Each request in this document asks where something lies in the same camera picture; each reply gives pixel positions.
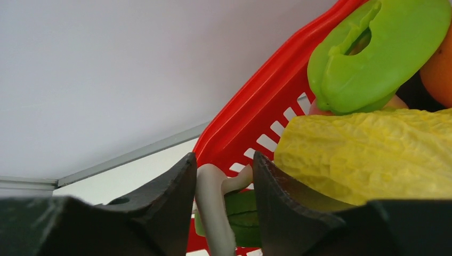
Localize orange toy orange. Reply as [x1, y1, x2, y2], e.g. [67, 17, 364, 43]
[420, 25, 451, 108]

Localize green toy pepper slice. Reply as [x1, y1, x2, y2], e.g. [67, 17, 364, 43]
[307, 1, 451, 115]

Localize white toy mushroom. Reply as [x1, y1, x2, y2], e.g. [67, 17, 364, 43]
[195, 164, 253, 255]

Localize yellow white napa cabbage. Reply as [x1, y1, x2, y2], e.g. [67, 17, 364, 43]
[273, 109, 451, 205]

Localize green bok choy toy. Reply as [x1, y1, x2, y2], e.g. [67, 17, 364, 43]
[194, 190, 262, 255]

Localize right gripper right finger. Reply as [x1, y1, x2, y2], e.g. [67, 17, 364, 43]
[253, 151, 345, 255]

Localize red plastic basket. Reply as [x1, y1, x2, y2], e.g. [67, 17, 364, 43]
[185, 0, 372, 256]

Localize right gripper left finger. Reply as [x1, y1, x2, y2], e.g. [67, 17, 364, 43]
[106, 153, 197, 255]

